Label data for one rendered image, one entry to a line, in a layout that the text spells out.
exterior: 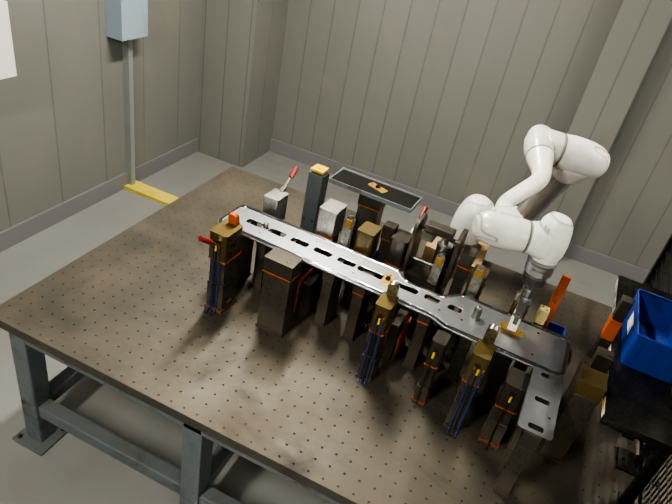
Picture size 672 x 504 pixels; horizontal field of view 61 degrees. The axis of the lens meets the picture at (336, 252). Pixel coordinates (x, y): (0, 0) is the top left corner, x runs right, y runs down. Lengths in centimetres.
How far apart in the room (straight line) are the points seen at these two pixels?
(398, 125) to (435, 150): 36
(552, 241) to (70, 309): 170
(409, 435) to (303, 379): 41
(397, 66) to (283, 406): 326
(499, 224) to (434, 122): 296
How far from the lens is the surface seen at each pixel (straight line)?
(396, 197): 234
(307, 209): 252
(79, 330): 225
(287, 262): 204
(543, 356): 205
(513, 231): 181
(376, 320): 195
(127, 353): 215
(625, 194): 472
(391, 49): 469
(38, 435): 279
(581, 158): 232
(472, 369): 189
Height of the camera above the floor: 220
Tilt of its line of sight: 33 degrees down
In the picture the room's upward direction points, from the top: 12 degrees clockwise
